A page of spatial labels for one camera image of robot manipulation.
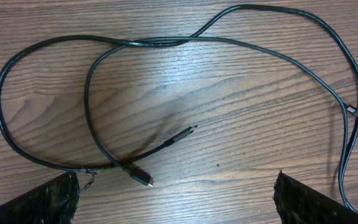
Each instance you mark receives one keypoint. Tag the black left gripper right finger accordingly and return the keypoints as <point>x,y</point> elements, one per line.
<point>296,203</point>

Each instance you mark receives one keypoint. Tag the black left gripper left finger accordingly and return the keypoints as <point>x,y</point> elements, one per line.
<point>54,202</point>

